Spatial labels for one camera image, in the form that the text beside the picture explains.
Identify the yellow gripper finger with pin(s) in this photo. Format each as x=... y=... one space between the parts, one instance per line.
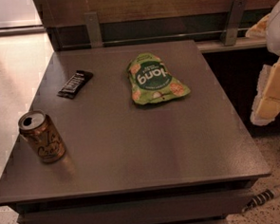
x=266 y=104
x=258 y=30

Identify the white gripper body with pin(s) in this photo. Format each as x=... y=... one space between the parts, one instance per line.
x=278 y=29

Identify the orange LaCroix soda can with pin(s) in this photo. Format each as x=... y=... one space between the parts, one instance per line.
x=38 y=130

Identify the green snack chip bag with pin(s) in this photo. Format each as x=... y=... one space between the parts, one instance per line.
x=152 y=82

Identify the grey table drawer cabinet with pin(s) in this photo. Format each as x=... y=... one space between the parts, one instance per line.
x=204 y=201

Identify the black candy bar wrapper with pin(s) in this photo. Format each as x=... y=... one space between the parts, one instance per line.
x=75 y=84

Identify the right metal shelf bracket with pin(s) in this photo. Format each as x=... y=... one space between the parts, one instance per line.
x=230 y=32

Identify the metal shelf bracket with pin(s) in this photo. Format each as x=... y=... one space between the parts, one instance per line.
x=230 y=32
x=93 y=29

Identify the wooden wall shelf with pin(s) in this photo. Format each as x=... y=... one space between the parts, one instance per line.
x=240 y=43

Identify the left metal shelf bracket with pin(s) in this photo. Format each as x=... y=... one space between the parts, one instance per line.
x=93 y=29

